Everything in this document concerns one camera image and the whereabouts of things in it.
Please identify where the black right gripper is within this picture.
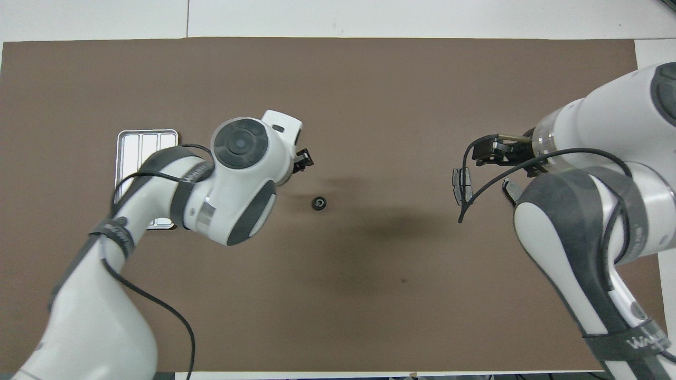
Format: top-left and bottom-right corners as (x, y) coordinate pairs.
(472, 135), (550, 177)

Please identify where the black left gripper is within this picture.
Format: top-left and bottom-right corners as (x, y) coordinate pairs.
(292, 138), (315, 173)

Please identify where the silver metal tray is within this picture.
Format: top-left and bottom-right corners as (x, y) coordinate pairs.
(116, 130), (178, 231)

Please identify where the rectangular grey brake pad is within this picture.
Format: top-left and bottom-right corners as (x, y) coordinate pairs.
(452, 167), (477, 206)

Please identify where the curved grey brake pad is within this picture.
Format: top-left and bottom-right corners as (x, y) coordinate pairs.
(502, 178), (523, 206)

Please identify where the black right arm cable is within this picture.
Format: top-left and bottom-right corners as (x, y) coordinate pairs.
(457, 135), (634, 223)

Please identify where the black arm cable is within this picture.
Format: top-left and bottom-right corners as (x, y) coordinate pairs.
(457, 135), (634, 223)
(100, 142), (214, 380)

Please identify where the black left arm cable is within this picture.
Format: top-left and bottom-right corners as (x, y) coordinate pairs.
(100, 142), (214, 380)

